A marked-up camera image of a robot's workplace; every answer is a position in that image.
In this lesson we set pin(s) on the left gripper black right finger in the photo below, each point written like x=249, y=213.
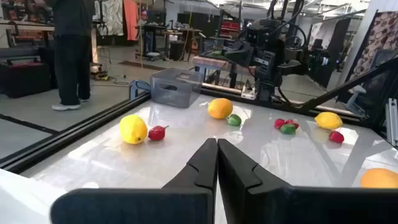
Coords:
x=280, y=205

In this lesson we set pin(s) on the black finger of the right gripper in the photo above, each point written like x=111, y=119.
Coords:
x=241, y=49
x=244, y=60

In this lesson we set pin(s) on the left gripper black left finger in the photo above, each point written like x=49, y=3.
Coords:
x=186, y=202

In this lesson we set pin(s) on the orange-yellow toy lemon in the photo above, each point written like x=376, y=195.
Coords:
x=220, y=108
x=381, y=179

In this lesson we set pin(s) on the green toy bell pepper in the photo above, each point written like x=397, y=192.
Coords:
x=288, y=129
x=234, y=120

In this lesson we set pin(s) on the yellow toy lemon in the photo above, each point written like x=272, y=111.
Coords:
x=328, y=120
x=133, y=129

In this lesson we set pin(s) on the small workbench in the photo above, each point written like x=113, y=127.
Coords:
x=211, y=63

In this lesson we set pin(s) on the black trash bin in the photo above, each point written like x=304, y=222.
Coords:
x=177, y=51

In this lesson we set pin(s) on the grey plastic basket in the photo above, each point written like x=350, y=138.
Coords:
x=175, y=88

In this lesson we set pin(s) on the orange hanging cloth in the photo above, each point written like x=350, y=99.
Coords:
x=130, y=18

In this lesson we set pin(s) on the brown patterned fabric panel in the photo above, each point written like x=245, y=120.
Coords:
x=379, y=37

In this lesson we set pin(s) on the white hanging cloth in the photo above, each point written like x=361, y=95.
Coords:
x=112, y=15

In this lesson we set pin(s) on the silver aluminium extrusion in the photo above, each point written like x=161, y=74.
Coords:
x=392, y=121

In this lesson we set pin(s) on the person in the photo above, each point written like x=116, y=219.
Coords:
x=71, y=62

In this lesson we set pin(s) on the black equipment case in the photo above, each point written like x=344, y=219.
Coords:
x=25, y=81

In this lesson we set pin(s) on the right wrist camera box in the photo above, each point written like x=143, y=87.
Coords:
x=255, y=34

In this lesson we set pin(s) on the white mounting bracket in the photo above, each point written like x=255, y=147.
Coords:
x=248, y=92

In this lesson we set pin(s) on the black table frame rail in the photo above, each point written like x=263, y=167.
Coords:
x=217, y=93
x=77, y=132

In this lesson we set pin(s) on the black diagonal frame strut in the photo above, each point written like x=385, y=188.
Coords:
x=348, y=84

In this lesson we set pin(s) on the blue tubular frame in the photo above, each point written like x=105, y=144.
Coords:
x=138, y=87

